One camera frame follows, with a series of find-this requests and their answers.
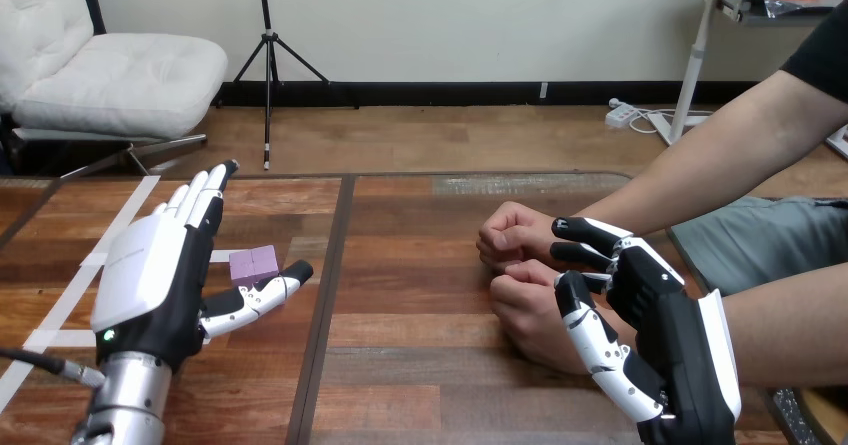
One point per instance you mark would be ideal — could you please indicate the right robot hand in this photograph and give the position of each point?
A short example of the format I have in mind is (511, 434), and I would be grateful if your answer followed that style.
(682, 362)

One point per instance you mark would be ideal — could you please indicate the person's hand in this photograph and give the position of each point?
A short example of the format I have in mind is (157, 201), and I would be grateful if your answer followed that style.
(530, 309)
(513, 233)

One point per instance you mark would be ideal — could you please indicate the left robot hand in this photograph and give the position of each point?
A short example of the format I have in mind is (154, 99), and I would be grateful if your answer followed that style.
(149, 276)

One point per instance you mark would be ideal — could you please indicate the person's forearm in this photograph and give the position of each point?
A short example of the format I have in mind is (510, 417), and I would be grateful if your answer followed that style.
(696, 164)
(795, 336)

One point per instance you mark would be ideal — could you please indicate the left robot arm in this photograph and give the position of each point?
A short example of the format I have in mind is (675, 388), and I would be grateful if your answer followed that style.
(129, 402)

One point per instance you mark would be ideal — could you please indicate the purple block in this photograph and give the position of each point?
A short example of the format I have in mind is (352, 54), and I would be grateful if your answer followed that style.
(254, 264)

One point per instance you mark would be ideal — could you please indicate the person's body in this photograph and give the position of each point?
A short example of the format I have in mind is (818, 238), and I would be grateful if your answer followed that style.
(762, 243)

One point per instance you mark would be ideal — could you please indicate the white power strip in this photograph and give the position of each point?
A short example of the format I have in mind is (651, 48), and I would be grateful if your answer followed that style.
(621, 115)

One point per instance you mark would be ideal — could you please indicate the white cushioned chair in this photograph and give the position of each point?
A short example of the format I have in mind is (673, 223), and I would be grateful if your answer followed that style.
(119, 78)

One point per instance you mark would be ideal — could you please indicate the white desk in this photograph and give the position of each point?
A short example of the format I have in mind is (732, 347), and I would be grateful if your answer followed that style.
(692, 71)

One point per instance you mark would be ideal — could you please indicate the black tripod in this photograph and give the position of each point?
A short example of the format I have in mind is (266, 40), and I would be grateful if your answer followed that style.
(268, 64)

